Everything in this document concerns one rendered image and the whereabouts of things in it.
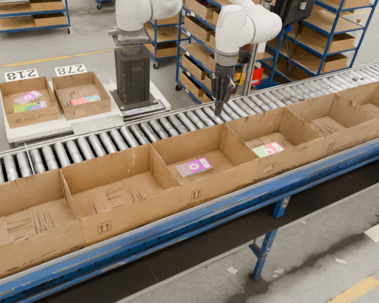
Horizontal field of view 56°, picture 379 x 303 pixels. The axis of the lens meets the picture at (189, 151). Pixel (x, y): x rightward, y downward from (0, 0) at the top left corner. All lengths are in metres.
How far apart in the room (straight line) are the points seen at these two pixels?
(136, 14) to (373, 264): 2.21
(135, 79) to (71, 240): 1.23
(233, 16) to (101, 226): 0.88
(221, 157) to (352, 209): 1.56
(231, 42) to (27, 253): 1.01
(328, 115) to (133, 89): 1.22
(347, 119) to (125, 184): 1.31
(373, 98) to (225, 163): 1.21
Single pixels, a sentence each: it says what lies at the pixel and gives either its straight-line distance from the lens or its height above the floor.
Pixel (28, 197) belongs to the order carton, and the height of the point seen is 0.94.
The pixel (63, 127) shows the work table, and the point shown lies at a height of 0.75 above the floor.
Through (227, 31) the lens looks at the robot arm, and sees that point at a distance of 1.34.
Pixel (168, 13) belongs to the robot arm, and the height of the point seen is 1.32.
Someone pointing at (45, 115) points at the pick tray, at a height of 0.79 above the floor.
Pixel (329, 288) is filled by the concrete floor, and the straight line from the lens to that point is 2.55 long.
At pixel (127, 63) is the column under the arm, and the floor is 1.05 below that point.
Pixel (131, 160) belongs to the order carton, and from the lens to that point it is 1.58.
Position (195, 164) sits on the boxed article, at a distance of 1.69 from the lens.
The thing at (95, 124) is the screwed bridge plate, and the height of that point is 0.75.
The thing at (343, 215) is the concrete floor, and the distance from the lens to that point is 3.00.
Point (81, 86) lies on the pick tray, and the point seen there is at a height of 0.76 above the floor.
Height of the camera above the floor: 2.03
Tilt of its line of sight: 40 degrees down
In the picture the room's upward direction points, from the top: 5 degrees clockwise
